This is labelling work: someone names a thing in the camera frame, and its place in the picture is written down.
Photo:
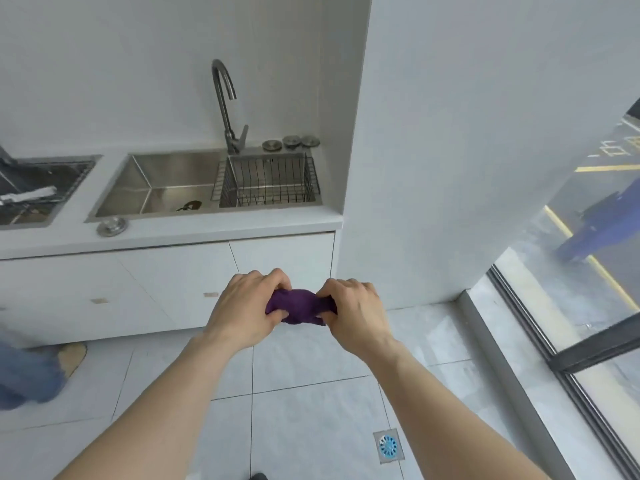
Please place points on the person's left hand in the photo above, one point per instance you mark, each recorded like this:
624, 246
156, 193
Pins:
237, 309

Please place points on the person's right hand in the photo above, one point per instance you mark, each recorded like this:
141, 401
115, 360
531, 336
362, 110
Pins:
357, 314

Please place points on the person's right fingers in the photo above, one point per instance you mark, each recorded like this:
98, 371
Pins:
334, 290

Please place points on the person's left fingers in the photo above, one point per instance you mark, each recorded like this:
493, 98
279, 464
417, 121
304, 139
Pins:
272, 279

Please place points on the purple cloth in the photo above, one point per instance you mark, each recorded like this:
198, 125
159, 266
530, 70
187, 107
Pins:
300, 305

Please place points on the person's left forearm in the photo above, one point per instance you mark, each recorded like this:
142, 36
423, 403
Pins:
165, 414

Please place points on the person's right forearm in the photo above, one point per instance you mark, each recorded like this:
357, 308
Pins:
440, 419

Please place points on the white base cabinet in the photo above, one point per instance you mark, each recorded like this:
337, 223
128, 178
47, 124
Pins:
165, 284

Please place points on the dark scrap in sink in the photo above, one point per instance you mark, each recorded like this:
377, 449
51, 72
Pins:
189, 206

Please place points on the stainless steel sink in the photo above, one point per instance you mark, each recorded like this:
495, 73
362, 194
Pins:
160, 184

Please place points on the square floor drain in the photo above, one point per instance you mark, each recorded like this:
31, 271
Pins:
388, 446

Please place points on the round metal sink strainer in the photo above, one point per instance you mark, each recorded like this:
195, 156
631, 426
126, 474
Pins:
112, 226

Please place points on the grey gooseneck faucet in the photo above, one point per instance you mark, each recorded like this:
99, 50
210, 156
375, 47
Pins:
226, 109

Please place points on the dark steel sink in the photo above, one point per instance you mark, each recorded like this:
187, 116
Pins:
45, 194

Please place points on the white utensil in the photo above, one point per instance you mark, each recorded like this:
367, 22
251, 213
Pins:
27, 195

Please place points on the blue vehicle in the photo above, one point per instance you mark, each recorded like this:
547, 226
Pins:
605, 224

